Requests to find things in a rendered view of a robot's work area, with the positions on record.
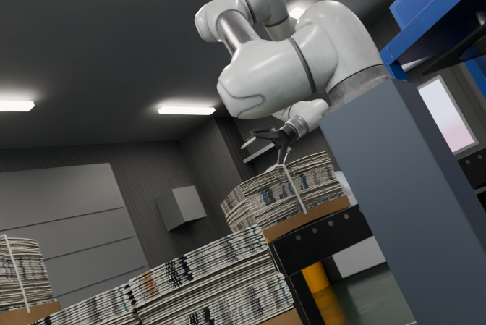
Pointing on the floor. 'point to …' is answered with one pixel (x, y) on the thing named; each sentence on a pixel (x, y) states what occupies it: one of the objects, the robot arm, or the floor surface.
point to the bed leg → (304, 300)
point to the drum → (316, 277)
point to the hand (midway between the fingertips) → (254, 159)
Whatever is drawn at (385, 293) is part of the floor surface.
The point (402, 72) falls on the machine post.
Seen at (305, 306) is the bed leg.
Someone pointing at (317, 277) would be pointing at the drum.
